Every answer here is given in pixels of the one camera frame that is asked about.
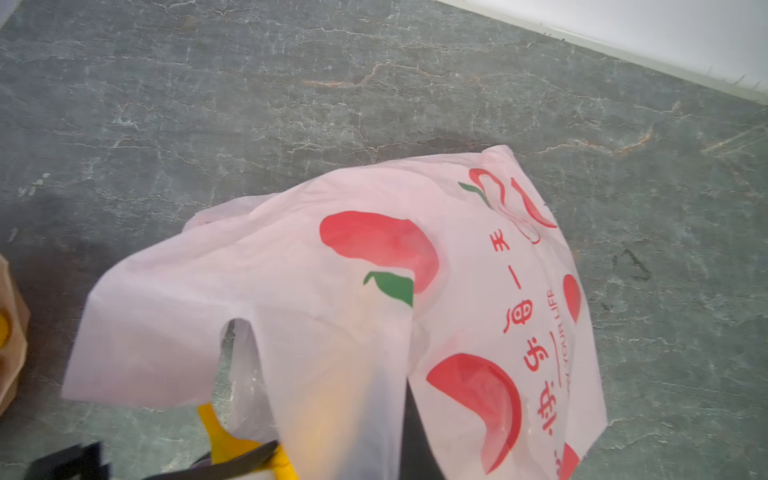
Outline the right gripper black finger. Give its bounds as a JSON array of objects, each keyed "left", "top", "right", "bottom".
[{"left": 399, "top": 383, "right": 444, "bottom": 480}]

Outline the yellow banana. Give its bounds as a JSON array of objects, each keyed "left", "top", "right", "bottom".
[{"left": 197, "top": 403, "right": 298, "bottom": 480}]

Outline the pink wavy plate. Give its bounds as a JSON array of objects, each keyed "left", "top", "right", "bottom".
[{"left": 0, "top": 257, "right": 30, "bottom": 414}]

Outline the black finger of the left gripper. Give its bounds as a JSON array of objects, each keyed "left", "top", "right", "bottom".
[{"left": 24, "top": 441, "right": 278, "bottom": 480}]

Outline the pink plastic bag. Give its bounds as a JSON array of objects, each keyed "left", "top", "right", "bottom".
[{"left": 62, "top": 145, "right": 608, "bottom": 479}]

